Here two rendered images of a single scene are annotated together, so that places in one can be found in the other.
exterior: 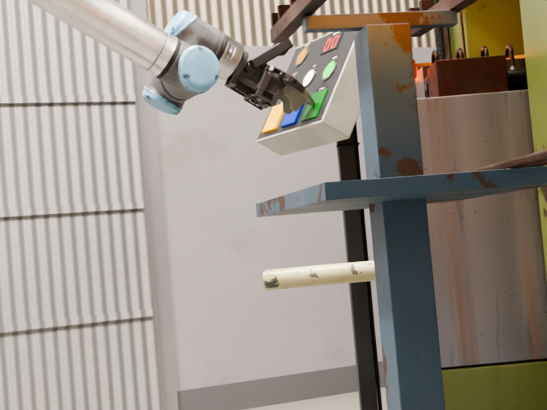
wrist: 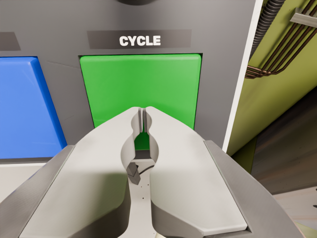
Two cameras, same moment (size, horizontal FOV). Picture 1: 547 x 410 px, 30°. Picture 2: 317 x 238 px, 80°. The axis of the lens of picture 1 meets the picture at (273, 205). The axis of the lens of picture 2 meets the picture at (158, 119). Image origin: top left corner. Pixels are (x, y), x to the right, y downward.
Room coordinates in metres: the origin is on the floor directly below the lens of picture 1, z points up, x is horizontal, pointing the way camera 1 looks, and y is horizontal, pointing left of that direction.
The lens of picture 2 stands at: (2.30, -0.05, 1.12)
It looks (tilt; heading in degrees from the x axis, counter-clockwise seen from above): 62 degrees down; 292
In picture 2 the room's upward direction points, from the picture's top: 2 degrees clockwise
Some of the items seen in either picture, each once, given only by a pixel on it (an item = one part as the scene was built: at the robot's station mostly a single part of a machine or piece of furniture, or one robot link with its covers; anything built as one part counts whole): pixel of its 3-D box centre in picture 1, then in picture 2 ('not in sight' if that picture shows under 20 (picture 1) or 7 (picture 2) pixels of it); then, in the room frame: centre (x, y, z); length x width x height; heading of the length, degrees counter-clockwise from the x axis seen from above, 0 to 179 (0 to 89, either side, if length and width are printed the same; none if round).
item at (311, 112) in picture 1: (317, 106); (144, 105); (2.34, -0.12, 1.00); 0.07 x 0.05 x 0.07; 27
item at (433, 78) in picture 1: (466, 80); not in sight; (1.75, -0.35, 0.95); 0.12 x 0.09 x 0.07; 92
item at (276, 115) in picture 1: (276, 119); not in sight; (2.51, -0.03, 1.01); 0.07 x 0.05 x 0.07; 27
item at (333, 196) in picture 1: (396, 194); not in sight; (1.34, -0.16, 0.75); 0.40 x 0.30 x 0.02; 12
